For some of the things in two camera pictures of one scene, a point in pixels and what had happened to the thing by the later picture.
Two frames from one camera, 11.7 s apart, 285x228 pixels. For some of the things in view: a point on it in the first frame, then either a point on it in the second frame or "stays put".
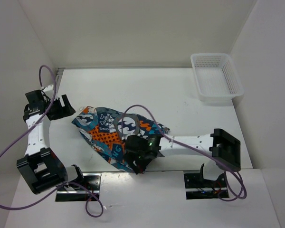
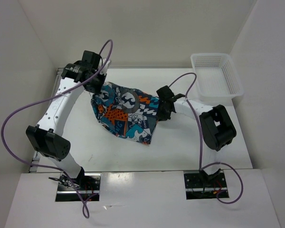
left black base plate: [90, 190] stays put
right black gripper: [130, 156] -> [160, 116]
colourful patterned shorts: [107, 132] -> [129, 113]
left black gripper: [65, 111] -> [99, 89]
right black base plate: [198, 187] stays put
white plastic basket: [217, 80] stays put
